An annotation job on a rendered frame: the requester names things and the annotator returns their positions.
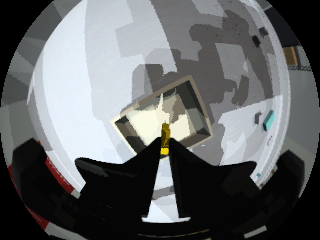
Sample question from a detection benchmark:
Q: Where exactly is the yellow fuse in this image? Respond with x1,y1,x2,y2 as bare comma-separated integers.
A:
161,123,171,155

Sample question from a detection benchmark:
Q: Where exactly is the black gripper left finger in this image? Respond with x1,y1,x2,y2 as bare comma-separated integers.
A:
75,137,161,219

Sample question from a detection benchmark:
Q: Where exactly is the light blue rectangular block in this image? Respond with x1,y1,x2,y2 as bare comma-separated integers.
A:
263,111,275,132

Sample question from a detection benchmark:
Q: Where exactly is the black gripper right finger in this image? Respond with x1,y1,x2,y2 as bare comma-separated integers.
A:
169,137,257,219

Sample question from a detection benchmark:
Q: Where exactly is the beige open tray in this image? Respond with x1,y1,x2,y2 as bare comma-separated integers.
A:
109,75,213,156

